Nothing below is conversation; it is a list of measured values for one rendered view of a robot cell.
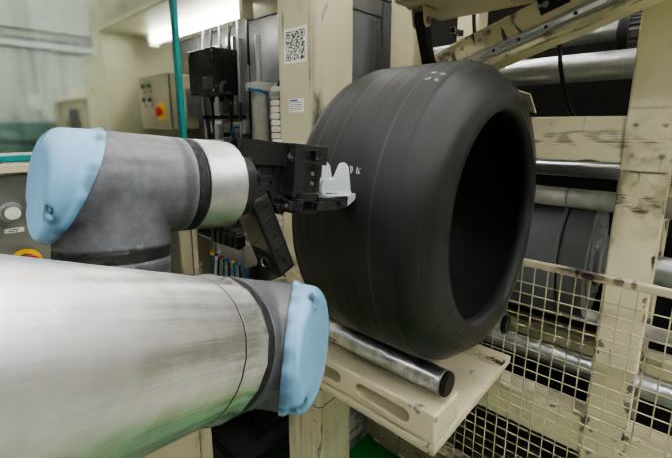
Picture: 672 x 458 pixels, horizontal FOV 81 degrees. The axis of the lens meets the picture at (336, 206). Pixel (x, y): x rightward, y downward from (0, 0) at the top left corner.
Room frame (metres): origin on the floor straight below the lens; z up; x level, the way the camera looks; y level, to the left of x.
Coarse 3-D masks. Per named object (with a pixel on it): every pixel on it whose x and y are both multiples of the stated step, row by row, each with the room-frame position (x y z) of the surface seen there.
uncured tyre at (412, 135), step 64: (448, 64) 0.67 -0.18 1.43; (320, 128) 0.68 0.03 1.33; (384, 128) 0.59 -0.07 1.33; (448, 128) 0.57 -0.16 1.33; (512, 128) 0.88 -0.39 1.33; (384, 192) 0.54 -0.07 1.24; (448, 192) 0.55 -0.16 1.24; (512, 192) 0.93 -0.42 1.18; (320, 256) 0.61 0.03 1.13; (384, 256) 0.53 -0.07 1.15; (448, 256) 0.55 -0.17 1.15; (512, 256) 0.82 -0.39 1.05; (384, 320) 0.56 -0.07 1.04; (448, 320) 0.57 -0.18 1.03
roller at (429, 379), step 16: (336, 336) 0.75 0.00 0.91; (352, 336) 0.73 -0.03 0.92; (368, 336) 0.72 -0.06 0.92; (352, 352) 0.72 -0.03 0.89; (368, 352) 0.69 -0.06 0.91; (384, 352) 0.67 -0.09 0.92; (400, 352) 0.66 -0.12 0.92; (384, 368) 0.67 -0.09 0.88; (400, 368) 0.64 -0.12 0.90; (416, 368) 0.62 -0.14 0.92; (432, 368) 0.61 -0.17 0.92; (432, 384) 0.60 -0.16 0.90; (448, 384) 0.60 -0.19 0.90
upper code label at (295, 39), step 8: (288, 32) 0.95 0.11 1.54; (296, 32) 0.93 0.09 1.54; (304, 32) 0.91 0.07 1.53; (288, 40) 0.95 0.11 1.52; (296, 40) 0.93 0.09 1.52; (304, 40) 0.91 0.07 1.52; (288, 48) 0.95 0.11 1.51; (296, 48) 0.93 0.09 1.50; (304, 48) 0.91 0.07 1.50; (288, 56) 0.95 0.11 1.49; (296, 56) 0.93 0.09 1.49; (304, 56) 0.91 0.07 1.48
